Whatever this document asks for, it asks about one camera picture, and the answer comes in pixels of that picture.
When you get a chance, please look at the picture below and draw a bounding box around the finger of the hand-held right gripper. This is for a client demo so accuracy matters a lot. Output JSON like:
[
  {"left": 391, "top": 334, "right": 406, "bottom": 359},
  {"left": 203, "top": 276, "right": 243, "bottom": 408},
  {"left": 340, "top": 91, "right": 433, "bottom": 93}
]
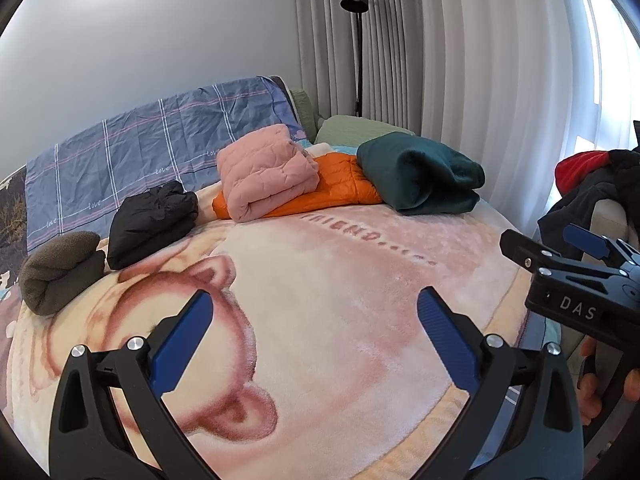
[
  {"left": 500, "top": 229, "right": 583, "bottom": 275},
  {"left": 562, "top": 224, "right": 640, "bottom": 273}
]

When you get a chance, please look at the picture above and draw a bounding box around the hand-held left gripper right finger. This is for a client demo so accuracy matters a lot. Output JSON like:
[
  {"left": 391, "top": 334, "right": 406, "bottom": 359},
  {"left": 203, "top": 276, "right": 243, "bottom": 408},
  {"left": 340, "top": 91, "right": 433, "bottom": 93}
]
[{"left": 417, "top": 286, "right": 586, "bottom": 480}]

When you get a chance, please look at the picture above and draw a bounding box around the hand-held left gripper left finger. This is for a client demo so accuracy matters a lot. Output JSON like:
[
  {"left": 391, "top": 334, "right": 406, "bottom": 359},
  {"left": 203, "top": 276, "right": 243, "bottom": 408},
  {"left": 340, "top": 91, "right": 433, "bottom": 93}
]
[{"left": 48, "top": 290, "right": 216, "bottom": 480}]

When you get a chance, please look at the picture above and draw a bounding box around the teal fleece sweater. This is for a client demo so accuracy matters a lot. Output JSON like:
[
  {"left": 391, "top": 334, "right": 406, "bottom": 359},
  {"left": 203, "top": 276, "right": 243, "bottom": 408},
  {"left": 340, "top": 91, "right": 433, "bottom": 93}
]
[{"left": 356, "top": 131, "right": 487, "bottom": 216}]

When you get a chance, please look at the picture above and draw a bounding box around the person's right hand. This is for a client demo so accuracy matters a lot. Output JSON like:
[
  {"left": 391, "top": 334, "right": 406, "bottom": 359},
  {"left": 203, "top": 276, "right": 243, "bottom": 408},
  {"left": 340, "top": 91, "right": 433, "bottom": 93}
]
[{"left": 579, "top": 339, "right": 603, "bottom": 422}]

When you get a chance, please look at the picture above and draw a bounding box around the beige chair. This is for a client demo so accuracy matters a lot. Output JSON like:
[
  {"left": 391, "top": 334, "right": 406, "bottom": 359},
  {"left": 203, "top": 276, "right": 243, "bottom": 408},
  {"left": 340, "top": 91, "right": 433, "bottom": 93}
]
[{"left": 590, "top": 199, "right": 632, "bottom": 257}]

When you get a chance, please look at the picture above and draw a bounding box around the dark clothing pile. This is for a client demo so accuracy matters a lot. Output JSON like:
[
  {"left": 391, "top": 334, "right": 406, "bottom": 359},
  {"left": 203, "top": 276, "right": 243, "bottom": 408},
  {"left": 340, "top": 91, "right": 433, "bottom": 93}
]
[{"left": 537, "top": 150, "right": 640, "bottom": 256}]

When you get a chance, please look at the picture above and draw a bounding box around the red cloth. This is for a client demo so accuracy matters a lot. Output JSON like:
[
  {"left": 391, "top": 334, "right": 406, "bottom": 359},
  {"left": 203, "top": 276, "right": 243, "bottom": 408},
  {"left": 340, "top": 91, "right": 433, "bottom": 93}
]
[{"left": 555, "top": 150, "right": 613, "bottom": 196}]

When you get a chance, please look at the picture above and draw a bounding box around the black puffer jacket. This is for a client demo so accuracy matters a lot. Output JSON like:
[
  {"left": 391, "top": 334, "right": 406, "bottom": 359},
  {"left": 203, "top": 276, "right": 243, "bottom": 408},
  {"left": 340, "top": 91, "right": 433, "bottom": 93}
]
[{"left": 107, "top": 180, "right": 200, "bottom": 271}]

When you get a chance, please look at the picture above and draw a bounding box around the pink printed blanket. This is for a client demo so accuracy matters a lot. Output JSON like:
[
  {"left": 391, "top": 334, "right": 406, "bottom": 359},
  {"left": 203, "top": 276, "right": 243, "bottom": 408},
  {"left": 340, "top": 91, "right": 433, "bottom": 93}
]
[{"left": 0, "top": 132, "right": 561, "bottom": 480}]

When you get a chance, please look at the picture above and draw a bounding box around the brown fleece garment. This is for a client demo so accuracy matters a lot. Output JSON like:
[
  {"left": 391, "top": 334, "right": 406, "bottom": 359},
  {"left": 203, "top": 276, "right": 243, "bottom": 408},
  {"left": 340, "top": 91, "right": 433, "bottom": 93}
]
[{"left": 18, "top": 231, "right": 107, "bottom": 317}]

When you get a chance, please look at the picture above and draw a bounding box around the orange down jacket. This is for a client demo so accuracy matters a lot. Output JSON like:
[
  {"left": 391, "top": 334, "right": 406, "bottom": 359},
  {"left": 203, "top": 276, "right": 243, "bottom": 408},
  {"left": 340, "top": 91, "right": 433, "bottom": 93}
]
[{"left": 212, "top": 152, "right": 383, "bottom": 221}]

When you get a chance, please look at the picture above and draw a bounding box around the pink quilted garment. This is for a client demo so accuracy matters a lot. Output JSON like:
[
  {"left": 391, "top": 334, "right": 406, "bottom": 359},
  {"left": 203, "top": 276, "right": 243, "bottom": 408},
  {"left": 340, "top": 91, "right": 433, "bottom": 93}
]
[{"left": 216, "top": 124, "right": 321, "bottom": 223}]

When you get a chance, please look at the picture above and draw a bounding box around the grey pleated curtain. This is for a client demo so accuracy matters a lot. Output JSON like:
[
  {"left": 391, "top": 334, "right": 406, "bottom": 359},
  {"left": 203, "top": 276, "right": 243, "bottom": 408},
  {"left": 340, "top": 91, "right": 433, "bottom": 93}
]
[{"left": 294, "top": 0, "right": 640, "bottom": 241}]

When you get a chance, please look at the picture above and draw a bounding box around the blue plaid sheet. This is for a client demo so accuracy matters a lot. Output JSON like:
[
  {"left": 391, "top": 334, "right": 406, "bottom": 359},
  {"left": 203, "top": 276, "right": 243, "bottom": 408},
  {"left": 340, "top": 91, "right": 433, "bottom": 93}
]
[{"left": 25, "top": 76, "right": 311, "bottom": 253}]

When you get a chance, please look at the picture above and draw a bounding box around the dark floral bed cover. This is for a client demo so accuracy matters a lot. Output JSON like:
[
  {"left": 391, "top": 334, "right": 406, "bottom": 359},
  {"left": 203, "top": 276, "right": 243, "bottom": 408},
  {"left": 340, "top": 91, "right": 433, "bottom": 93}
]
[{"left": 0, "top": 165, "right": 31, "bottom": 301}]

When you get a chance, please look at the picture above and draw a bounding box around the green pillow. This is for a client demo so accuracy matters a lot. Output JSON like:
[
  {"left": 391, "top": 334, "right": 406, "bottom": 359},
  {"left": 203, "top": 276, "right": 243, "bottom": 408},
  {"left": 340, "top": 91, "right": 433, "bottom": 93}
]
[{"left": 314, "top": 115, "right": 416, "bottom": 147}]

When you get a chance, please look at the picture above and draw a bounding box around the green padded headboard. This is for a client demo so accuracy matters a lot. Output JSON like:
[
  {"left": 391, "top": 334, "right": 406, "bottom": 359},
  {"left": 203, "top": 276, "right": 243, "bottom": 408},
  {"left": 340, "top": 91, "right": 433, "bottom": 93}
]
[{"left": 290, "top": 89, "right": 326, "bottom": 133}]

